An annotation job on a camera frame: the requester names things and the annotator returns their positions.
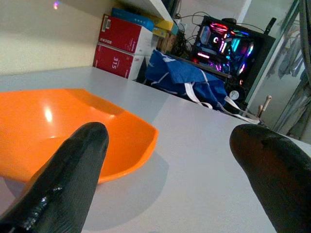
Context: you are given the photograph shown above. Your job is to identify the black computer case glowing lights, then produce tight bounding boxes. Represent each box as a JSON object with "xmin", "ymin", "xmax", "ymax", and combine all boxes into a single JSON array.
[{"xmin": 191, "ymin": 16, "xmax": 276, "ymax": 102}]

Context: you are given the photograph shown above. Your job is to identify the wooden peg rack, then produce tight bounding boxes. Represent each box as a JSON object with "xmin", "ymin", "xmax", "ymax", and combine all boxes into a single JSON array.
[{"xmin": 257, "ymin": 95, "xmax": 273, "ymax": 119}]

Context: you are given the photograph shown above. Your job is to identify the red and white carton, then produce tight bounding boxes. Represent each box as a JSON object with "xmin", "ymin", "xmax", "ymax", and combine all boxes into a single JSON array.
[{"xmin": 98, "ymin": 14, "xmax": 154, "ymax": 56}]

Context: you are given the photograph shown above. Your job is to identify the orange plastic plate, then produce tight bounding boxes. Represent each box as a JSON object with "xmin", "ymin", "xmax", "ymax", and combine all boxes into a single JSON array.
[{"xmin": 0, "ymin": 88, "xmax": 159, "ymax": 184}]

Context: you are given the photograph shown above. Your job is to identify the red carton printed 315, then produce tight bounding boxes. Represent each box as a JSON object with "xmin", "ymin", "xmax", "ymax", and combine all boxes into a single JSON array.
[{"xmin": 93, "ymin": 43, "xmax": 146, "ymax": 80}]

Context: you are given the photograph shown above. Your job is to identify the black cable tangle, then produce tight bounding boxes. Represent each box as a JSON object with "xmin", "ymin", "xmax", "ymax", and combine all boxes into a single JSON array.
[{"xmin": 173, "ymin": 13, "xmax": 202, "ymax": 54}]

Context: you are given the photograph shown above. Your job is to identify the blue bag with white straps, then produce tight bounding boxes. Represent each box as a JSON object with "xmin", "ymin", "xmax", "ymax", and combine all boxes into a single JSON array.
[{"xmin": 145, "ymin": 50, "xmax": 259, "ymax": 123}]

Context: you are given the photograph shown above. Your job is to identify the glass sliding door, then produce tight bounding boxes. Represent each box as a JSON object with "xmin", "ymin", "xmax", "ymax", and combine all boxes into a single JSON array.
[{"xmin": 245, "ymin": 0, "xmax": 311, "ymax": 141}]

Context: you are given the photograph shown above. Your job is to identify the yellow cardboard box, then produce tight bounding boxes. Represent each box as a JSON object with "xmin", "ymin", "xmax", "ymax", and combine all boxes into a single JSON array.
[{"xmin": 153, "ymin": 18, "xmax": 174, "ymax": 37}]

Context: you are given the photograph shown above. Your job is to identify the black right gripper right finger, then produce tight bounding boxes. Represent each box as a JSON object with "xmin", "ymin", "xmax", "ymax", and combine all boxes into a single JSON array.
[{"xmin": 230, "ymin": 123, "xmax": 311, "ymax": 233}]

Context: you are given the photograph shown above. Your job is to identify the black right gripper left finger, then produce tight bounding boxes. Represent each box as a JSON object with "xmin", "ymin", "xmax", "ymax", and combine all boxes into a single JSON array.
[{"xmin": 0, "ymin": 122, "xmax": 109, "ymax": 233}]

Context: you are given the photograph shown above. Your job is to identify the black antenna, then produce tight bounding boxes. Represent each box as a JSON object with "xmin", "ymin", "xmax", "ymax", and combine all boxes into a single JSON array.
[{"xmin": 264, "ymin": 17, "xmax": 277, "ymax": 34}]

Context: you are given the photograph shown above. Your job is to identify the blue cardboard box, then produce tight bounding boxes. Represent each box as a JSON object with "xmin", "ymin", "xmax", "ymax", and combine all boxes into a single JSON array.
[{"xmin": 111, "ymin": 7, "xmax": 155, "ymax": 32}]

